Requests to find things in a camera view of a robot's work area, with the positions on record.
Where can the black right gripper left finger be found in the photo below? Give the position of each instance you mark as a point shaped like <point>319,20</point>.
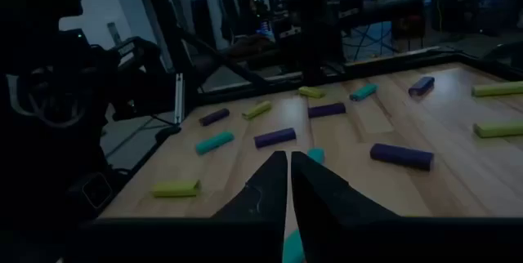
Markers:
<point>261,201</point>

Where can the silver aluminium bracket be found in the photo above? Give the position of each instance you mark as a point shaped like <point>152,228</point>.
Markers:
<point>179,99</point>

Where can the purple rounded block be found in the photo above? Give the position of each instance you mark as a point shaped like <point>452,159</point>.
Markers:
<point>274,137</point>
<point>401,156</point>
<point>421,86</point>
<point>327,110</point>
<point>214,117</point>

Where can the teal rounded block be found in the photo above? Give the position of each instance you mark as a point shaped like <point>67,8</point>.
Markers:
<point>214,142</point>
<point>318,156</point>
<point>363,92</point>
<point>292,250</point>

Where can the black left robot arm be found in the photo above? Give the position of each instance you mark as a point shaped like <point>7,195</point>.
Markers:
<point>312,30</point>

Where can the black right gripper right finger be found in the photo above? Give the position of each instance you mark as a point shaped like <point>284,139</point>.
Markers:
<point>327,206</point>

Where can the dark background workbench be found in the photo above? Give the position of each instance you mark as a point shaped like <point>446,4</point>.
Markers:
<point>388,5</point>

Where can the green rounded block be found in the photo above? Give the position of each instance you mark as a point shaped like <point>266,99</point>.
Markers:
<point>311,92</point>
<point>256,110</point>
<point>175,188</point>
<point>497,89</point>
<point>498,129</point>

